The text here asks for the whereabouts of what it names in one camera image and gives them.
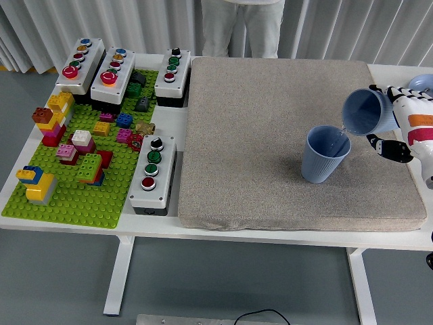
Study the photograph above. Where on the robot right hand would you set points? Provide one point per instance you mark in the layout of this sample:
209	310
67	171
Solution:
416	111

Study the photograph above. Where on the blue ribbed cup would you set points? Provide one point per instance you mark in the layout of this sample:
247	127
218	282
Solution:
362	111
318	166

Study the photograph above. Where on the blue plate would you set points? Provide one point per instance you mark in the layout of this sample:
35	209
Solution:
417	81

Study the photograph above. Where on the grey-brown fabric mat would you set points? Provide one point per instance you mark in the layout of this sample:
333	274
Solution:
253	135

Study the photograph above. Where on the white table leg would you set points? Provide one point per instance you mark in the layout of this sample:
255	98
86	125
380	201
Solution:
363	291
116	281

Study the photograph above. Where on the person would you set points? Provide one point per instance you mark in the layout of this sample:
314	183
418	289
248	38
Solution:
220	27

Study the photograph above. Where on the four-button control box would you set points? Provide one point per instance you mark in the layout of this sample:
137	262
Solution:
167	169
182	67

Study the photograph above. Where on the brass valve fitting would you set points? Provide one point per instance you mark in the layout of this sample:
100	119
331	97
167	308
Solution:
145	128

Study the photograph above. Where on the dark grey curved brick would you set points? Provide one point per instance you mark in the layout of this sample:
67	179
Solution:
139	78

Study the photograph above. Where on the red valve handwheel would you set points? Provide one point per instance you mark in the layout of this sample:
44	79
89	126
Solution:
135	142

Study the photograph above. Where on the dark green brick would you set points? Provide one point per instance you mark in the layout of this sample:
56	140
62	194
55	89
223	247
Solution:
133	90

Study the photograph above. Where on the magenta brick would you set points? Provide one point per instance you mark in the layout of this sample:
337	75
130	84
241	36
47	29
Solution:
123	136
106	117

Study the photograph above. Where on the white pleated curtain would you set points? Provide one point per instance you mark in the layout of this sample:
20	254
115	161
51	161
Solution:
135	20

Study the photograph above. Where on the five-button control box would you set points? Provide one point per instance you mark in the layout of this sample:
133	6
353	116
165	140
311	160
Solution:
105	93
91	54

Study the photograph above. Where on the green orange blue brick stack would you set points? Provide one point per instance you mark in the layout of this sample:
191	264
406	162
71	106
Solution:
88	166

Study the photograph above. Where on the green studded baseplate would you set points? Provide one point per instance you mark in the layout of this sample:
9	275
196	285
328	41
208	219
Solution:
84	203

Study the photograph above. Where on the pink white red brick stack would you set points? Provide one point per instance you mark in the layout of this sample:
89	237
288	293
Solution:
66	151

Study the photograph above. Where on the yellow brown red brick tower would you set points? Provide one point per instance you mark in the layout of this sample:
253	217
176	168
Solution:
54	132

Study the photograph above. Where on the yellow blue grey brick stack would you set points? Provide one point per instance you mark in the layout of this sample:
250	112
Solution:
37	193

